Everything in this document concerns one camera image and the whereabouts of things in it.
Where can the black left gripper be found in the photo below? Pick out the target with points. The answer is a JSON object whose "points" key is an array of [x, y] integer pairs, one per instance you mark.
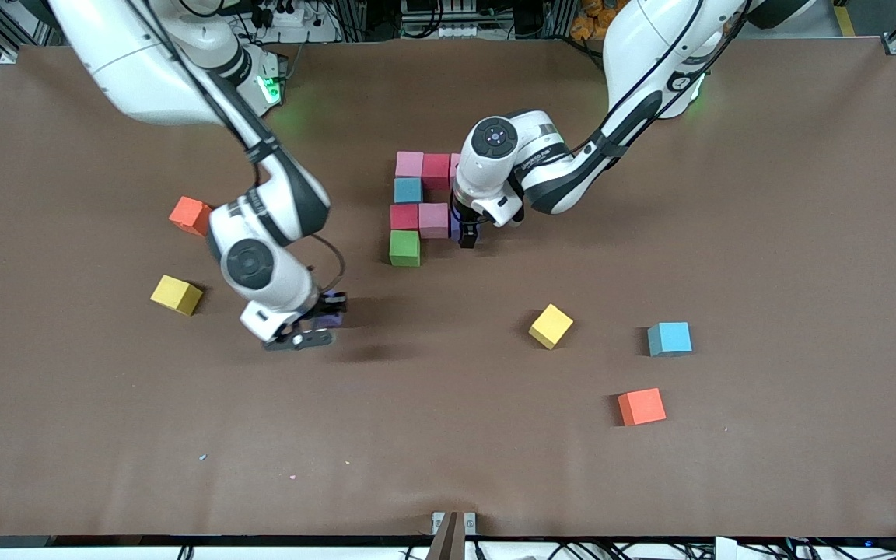
{"points": [[467, 230]]}

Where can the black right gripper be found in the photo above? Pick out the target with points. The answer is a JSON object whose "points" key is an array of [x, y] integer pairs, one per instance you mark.
{"points": [[329, 306]]}

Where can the purple foam block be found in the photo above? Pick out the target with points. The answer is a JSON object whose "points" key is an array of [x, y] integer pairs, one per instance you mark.
{"points": [[455, 229], [330, 317]]}

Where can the pink foam block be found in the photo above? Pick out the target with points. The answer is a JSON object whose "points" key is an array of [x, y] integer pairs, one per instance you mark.
{"points": [[454, 169], [433, 220], [409, 164]]}

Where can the green foam block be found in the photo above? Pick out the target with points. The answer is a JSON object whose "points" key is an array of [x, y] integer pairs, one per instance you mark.
{"points": [[404, 247]]}

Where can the red foam block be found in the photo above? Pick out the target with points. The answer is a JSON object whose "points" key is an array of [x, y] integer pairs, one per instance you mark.
{"points": [[404, 216], [436, 171]]}

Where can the cyan foam block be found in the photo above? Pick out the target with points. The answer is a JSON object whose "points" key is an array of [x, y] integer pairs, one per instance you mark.
{"points": [[407, 190], [671, 338]]}

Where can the yellow foam block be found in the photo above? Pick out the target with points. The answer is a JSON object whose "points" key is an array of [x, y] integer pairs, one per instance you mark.
{"points": [[550, 325], [174, 292]]}

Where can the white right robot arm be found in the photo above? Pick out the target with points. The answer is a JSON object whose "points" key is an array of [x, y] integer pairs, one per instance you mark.
{"points": [[261, 233]]}

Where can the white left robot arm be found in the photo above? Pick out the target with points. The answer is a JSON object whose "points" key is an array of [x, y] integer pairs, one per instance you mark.
{"points": [[557, 167]]}

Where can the orange foam block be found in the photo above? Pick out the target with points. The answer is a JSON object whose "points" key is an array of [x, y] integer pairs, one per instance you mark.
{"points": [[642, 406], [187, 216]]}

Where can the brown paper table cover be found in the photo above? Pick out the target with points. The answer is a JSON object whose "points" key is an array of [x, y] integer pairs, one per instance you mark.
{"points": [[448, 435]]}

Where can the grey electronics box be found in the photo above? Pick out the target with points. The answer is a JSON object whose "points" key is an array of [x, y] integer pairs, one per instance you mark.
{"points": [[456, 31]]}

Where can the orange lumpy bag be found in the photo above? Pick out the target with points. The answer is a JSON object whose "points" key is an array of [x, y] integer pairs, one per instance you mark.
{"points": [[592, 19]]}

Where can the white power strip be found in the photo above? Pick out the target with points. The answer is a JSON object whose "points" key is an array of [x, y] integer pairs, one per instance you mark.
{"points": [[296, 17]]}

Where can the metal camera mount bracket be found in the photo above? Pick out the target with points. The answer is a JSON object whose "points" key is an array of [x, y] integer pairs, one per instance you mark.
{"points": [[454, 537]]}

